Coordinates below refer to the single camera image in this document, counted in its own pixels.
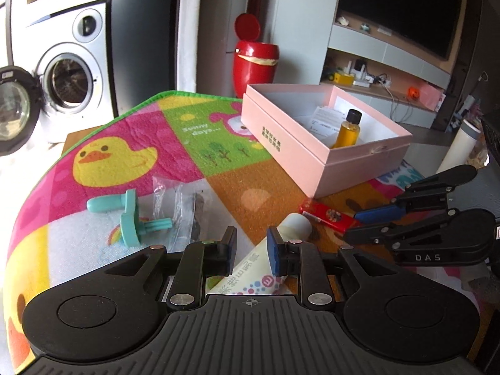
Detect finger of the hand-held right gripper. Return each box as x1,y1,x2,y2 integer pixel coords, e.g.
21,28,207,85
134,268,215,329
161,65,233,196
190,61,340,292
344,208,496,252
353,165,478,222

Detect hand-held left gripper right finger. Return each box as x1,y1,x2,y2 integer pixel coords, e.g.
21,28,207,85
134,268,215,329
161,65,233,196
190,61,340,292
267,227,398,312

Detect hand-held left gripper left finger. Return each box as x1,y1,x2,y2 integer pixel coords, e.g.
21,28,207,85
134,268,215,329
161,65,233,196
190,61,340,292
103,227,238,312

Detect cream dotted toothpaste tube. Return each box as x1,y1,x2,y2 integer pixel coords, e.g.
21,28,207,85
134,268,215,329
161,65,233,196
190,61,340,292
205,212,313,296

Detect red patterned case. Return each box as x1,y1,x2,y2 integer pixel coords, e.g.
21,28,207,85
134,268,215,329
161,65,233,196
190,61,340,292
300,199,362,233

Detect yellow oil glass bottle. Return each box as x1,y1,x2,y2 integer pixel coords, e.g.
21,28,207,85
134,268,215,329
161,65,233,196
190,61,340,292
331,108,362,149

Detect pink cardboard box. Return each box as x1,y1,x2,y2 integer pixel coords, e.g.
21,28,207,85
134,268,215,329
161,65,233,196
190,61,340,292
240,83,414,199

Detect clear plastic bag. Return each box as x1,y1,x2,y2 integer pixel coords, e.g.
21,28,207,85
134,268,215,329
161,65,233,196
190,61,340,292
171,182,197,251
152,175,173,220

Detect white cylindrical bottle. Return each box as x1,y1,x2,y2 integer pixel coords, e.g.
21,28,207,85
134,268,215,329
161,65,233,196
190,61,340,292
449,119,481,173

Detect teal plastic holder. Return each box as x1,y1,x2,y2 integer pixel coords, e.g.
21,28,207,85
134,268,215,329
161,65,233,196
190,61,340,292
119,212,173,248
87,188,138,218

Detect pink shelf box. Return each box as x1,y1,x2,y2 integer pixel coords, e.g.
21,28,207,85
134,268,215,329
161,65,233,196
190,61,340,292
420,86,446,112

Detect white power strip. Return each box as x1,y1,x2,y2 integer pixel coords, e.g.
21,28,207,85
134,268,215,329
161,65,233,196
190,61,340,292
353,77,393,89

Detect white router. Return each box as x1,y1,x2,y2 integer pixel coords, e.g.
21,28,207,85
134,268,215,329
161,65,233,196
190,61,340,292
344,58,370,83

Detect colourful cartoon play mat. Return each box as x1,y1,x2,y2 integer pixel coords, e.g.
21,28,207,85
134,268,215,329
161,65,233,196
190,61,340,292
6,91,489,365

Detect white television cabinet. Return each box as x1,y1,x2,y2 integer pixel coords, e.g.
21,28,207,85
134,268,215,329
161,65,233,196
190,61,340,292
320,19,454,128

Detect red trash bin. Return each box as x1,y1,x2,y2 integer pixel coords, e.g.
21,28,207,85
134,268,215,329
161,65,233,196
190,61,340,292
232,13,281,101

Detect black television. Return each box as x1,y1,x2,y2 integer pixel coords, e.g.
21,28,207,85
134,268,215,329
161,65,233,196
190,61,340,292
336,0,464,62

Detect silver washing machine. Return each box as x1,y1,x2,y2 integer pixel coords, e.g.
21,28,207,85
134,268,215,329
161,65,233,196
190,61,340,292
0,43,114,157

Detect white curtain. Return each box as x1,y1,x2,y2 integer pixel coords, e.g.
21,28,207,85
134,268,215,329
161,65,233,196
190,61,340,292
177,0,208,95

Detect grey tall cabinet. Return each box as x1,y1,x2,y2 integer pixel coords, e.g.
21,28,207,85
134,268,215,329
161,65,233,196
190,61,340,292
111,0,181,120

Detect white tumble dryer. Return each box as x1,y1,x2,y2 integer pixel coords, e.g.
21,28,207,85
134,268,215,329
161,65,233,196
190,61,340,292
10,2,108,67

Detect thin cabinet cables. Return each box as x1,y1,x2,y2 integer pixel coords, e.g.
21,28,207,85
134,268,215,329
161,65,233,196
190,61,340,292
385,85,415,124

